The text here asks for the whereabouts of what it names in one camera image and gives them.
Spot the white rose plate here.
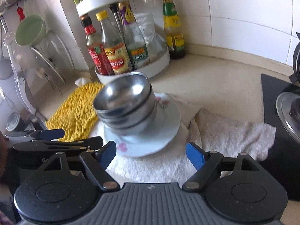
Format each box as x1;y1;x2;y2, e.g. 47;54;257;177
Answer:
104;93;181;158

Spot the white two-tier rotating rack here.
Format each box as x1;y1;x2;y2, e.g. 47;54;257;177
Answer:
73;0;170;79

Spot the yellow chenille mat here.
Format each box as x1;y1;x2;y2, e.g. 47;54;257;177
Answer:
46;82;104;142

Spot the steel pot lid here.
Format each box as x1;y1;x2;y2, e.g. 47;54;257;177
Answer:
276;92;300;143

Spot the black glass stove top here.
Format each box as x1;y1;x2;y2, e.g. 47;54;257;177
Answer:
260;74;299;201

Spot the steel bowl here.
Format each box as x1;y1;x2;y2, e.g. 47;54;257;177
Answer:
96;88;156;128
93;72;151;118
104;103;157;136

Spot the green plastic bowl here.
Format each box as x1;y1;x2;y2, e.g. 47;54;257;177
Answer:
15;14;47;47

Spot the red label soy sauce bottle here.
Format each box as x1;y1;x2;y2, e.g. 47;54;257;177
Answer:
80;14;114;76

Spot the yellow cap vinegar bottle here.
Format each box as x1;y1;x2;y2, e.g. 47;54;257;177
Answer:
96;10;133;75

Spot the purple label clear bottle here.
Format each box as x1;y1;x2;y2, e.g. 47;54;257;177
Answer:
118;1;150;70

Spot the green yellow label sauce bottle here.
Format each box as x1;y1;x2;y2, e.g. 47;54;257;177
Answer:
162;0;185;59

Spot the white towel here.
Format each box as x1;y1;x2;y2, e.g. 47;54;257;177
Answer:
90;94;201;184

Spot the black stove pot support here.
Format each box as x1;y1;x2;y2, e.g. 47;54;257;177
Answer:
289;42;300;84

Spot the white garlic bulb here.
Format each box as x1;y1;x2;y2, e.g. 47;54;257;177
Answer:
75;77;92;87

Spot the beige towel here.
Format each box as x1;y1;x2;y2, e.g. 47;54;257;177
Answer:
189;108;276;161

